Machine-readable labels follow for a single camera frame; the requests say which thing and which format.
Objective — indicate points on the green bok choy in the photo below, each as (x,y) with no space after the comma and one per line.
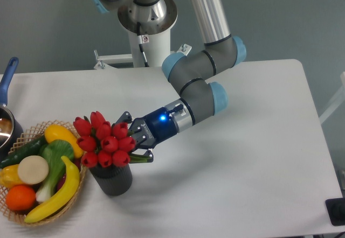
(52,154)

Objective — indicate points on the yellow banana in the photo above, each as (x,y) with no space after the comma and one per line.
(61,198)

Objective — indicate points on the dark green cucumber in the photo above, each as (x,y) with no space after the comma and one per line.
(32,148)

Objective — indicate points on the white frame at right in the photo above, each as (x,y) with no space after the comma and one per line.
(334,102)

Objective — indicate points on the orange fruit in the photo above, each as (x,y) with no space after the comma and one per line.
(20,198)

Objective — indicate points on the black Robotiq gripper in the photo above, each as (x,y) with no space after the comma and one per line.
(148,132)

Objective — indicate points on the yellow bell pepper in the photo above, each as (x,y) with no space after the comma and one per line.
(10,177)

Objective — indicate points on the red tulip bouquet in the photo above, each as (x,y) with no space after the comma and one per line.
(103,144)

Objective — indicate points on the black device at edge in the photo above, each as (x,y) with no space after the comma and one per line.
(335,209)

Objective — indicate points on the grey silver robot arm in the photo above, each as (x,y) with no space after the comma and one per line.
(148,24)

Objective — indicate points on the dark grey ribbed vase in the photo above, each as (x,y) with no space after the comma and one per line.
(113,180)

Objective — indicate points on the blue handled saucepan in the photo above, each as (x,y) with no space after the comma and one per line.
(11,130)

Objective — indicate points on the beige round mushroom cap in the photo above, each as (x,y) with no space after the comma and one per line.
(33,170)

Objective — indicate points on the yellow squash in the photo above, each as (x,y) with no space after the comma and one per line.
(58,132)

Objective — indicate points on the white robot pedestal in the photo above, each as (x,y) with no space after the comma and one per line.
(145,50)

